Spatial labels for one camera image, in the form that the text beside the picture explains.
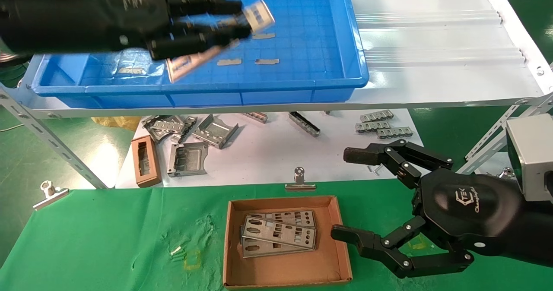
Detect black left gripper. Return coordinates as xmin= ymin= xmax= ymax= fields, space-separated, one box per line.
xmin=82 ymin=0 xmax=253 ymax=61

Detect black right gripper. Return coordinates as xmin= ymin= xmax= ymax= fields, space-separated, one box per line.
xmin=331 ymin=139 xmax=523 ymax=279

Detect silver metal IO shield plate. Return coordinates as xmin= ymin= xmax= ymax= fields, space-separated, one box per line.
xmin=240 ymin=226 xmax=314 ymax=258
xmin=241 ymin=216 xmax=317 ymax=252
xmin=245 ymin=210 xmax=316 ymax=229
xmin=166 ymin=0 xmax=276 ymax=84

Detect blue plastic tray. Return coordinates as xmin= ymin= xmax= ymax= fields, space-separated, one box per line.
xmin=31 ymin=0 xmax=369 ymax=109

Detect brown cardboard box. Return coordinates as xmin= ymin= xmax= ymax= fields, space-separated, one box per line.
xmin=222 ymin=195 xmax=353 ymax=291

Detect dark metal strip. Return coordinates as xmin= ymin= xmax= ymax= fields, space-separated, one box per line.
xmin=288 ymin=111 xmax=321 ymax=138

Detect white paper sheet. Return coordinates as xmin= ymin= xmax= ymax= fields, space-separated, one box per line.
xmin=114 ymin=108 xmax=426 ymax=190

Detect white shelf board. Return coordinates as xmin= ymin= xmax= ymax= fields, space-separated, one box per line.
xmin=0 ymin=0 xmax=553 ymax=120

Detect slotted metal angle strut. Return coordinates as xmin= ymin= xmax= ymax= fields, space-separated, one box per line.
xmin=0 ymin=88 xmax=109 ymax=190
xmin=456 ymin=93 xmax=553 ymax=175

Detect black round disc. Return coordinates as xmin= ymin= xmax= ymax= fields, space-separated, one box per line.
xmin=0 ymin=51 xmax=32 ymax=67

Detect green table cloth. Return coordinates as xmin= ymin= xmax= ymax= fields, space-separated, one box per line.
xmin=0 ymin=178 xmax=553 ymax=291

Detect perforated metal bracket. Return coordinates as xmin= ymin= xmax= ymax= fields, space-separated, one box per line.
xmin=172 ymin=116 xmax=198 ymax=144
xmin=143 ymin=115 xmax=187 ymax=143

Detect grey folded metal bracket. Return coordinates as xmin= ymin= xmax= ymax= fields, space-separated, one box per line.
xmin=191 ymin=114 xmax=239 ymax=150

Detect grey square metal bracket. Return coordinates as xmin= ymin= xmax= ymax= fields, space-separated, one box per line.
xmin=167 ymin=142 xmax=209 ymax=178

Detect small brown cardboard frame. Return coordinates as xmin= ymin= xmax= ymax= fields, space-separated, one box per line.
xmin=131 ymin=135 xmax=163 ymax=188

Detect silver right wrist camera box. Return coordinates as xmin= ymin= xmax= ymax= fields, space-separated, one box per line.
xmin=505 ymin=113 xmax=553 ymax=203

